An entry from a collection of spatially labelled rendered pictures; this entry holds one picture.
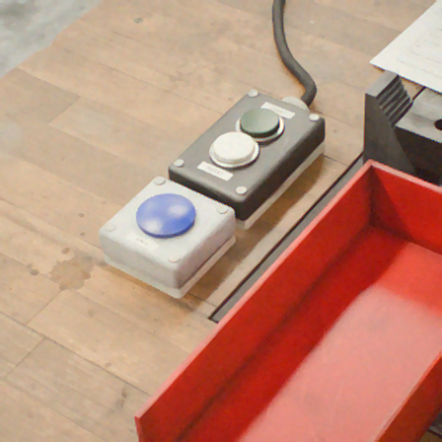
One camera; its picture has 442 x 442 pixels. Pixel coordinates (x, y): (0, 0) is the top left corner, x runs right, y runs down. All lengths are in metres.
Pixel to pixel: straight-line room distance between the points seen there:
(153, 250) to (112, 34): 0.29
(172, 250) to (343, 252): 0.12
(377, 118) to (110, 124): 0.23
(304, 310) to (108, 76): 0.30
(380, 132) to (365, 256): 0.08
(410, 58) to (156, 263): 0.31
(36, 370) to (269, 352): 0.15
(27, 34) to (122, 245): 1.87
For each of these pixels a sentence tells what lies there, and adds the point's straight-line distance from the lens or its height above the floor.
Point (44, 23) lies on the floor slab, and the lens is 2.68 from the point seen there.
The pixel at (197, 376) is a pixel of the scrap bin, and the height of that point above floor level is 0.94.
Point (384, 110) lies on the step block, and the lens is 0.81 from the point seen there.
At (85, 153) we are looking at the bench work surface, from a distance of 0.92.
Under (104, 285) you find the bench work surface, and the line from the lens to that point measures 0.82.
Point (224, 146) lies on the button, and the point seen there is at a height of 0.94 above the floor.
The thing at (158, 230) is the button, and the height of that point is 0.94.
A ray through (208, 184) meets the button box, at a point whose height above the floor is 0.93.
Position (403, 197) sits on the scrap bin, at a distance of 0.80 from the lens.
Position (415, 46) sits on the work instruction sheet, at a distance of 1.00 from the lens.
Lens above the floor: 1.49
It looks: 45 degrees down
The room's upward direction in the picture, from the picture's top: 5 degrees counter-clockwise
